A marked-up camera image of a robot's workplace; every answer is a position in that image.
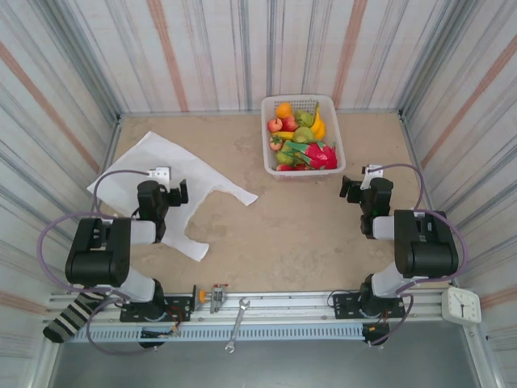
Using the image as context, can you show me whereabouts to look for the grey slotted cable duct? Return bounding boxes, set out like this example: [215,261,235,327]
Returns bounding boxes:
[66,324,391,344]

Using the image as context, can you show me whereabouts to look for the metal clamp orange knob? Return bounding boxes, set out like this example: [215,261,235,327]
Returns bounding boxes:
[191,282,229,315]

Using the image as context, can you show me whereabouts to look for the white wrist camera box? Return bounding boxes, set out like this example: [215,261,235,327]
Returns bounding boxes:
[146,166,172,183]
[360,163,384,190]

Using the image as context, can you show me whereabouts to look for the black white striped sock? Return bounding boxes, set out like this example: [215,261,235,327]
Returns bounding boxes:
[42,293,108,344]

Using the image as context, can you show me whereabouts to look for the small black electronics module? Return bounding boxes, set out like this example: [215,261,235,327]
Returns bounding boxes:
[140,326,181,339]
[362,323,391,344]

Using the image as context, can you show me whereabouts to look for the silver combination wrench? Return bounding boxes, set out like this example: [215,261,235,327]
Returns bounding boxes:
[224,297,251,354]

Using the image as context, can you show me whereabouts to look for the pink fake dragon fruit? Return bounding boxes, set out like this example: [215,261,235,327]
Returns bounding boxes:
[282,138,339,171]

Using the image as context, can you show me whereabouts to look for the white perforated plastic basket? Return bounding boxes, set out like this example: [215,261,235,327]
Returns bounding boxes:
[260,95,347,183]

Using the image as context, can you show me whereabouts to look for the white square clock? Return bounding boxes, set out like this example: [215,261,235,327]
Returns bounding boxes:
[440,288,481,324]

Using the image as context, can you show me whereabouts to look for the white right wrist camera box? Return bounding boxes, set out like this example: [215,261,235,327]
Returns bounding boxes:
[360,163,384,190]

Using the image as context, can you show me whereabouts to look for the yellow fake banana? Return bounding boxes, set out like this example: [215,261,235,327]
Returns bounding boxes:
[271,101,327,141]

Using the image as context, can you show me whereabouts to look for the aluminium mounting rail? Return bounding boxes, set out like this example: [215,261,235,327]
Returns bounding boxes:
[48,289,445,324]

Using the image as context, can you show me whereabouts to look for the white plastic bag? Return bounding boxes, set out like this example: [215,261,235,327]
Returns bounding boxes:
[86,130,259,263]

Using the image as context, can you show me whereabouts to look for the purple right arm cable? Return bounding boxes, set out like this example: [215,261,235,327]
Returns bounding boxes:
[369,162,470,348]

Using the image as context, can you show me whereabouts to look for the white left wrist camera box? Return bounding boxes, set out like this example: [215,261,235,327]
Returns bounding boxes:
[146,166,172,183]

